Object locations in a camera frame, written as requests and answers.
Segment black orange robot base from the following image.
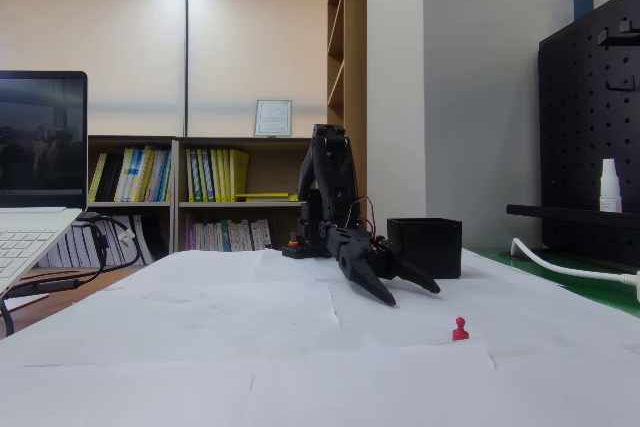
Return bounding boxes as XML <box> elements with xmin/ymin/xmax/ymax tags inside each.
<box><xmin>281</xmin><ymin>234</ymin><xmax>334</xmax><ymax>260</ymax></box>

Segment black square box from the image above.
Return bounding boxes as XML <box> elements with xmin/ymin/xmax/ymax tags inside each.
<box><xmin>387</xmin><ymin>217</ymin><xmax>463</xmax><ymax>280</ymax></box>

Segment white paper sheet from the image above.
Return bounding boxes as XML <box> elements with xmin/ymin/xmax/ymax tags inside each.
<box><xmin>247</xmin><ymin>341</ymin><xmax>497</xmax><ymax>427</ymax></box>
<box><xmin>9</xmin><ymin>248</ymin><xmax>342</xmax><ymax>367</ymax></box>
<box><xmin>0</xmin><ymin>360</ymin><xmax>254</xmax><ymax>427</ymax></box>
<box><xmin>488</xmin><ymin>346</ymin><xmax>640</xmax><ymax>427</ymax></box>
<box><xmin>259</xmin><ymin>245</ymin><xmax>640</xmax><ymax>366</ymax></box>

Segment flat lying yellow folder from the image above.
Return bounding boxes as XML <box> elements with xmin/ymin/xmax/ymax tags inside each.
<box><xmin>234</xmin><ymin>191</ymin><xmax>300</xmax><ymax>203</ymax></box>

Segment wide low wooden bookshelf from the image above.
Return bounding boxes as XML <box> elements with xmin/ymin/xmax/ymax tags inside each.
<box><xmin>172</xmin><ymin>136</ymin><xmax>320</xmax><ymax>253</ymax></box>

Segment thick yellow binder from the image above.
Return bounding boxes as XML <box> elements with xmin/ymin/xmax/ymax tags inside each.
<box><xmin>229</xmin><ymin>148</ymin><xmax>250</xmax><ymax>203</ymax></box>

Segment framed certificate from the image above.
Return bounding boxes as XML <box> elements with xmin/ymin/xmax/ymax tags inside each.
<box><xmin>253</xmin><ymin>99</ymin><xmax>293</xmax><ymax>138</ymax></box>

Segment green desk mat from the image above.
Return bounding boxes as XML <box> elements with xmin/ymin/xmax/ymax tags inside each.
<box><xmin>467</xmin><ymin>245</ymin><xmax>640</xmax><ymax>321</ymax></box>

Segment tall wooden bookshelf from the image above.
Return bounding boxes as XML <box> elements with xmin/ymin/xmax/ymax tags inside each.
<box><xmin>327</xmin><ymin>0</ymin><xmax>369</xmax><ymax>249</ymax></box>

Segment small white bottle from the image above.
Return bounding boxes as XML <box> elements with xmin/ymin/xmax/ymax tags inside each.
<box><xmin>598</xmin><ymin>158</ymin><xmax>625</xmax><ymax>213</ymax></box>

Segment white power strip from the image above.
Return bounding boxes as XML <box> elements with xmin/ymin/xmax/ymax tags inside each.
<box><xmin>619</xmin><ymin>270</ymin><xmax>640</xmax><ymax>303</ymax></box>

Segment black pegboard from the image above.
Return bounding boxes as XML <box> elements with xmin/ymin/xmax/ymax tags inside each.
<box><xmin>538</xmin><ymin>0</ymin><xmax>640</xmax><ymax>268</ymax></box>

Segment narrow low wooden bookshelf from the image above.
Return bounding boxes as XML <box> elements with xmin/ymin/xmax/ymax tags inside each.
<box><xmin>87</xmin><ymin>135</ymin><xmax>177</xmax><ymax>268</ymax></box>

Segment black book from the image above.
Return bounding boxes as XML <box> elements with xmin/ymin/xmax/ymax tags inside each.
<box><xmin>95</xmin><ymin>152</ymin><xmax>124</xmax><ymax>203</ymax></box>

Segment leaning yellow book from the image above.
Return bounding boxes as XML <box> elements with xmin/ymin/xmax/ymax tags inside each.
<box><xmin>88</xmin><ymin>152</ymin><xmax>109</xmax><ymax>203</ymax></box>

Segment white laptop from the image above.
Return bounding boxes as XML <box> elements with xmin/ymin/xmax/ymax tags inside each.
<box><xmin>0</xmin><ymin>70</ymin><xmax>89</xmax><ymax>296</ymax></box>

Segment red white servo wire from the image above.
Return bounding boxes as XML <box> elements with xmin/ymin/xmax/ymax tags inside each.
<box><xmin>347</xmin><ymin>195</ymin><xmax>382</xmax><ymax>244</ymax></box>

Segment white power cable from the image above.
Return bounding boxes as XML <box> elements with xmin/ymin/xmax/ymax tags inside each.
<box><xmin>510</xmin><ymin>237</ymin><xmax>640</xmax><ymax>284</ymax></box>

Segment black cable with white tag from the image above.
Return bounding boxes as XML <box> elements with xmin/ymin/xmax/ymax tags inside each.
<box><xmin>99</xmin><ymin>215</ymin><xmax>142</xmax><ymax>268</ymax></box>

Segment black laptop cable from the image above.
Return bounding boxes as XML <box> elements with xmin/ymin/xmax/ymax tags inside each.
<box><xmin>9</xmin><ymin>214</ymin><xmax>111</xmax><ymax>296</ymax></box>

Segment thick black curved cable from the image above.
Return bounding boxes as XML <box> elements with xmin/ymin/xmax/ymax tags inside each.
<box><xmin>0</xmin><ymin>291</ymin><xmax>16</xmax><ymax>338</ymax></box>

